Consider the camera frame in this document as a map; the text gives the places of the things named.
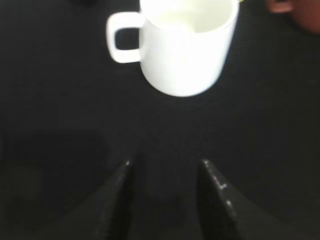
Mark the white ceramic mug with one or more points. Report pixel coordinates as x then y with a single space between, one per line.
181 45

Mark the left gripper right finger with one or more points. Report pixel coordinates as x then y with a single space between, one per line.
217 214

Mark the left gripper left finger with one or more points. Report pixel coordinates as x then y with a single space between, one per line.
103 215

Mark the red-brown ceramic mug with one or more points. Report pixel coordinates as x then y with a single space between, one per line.
305 13

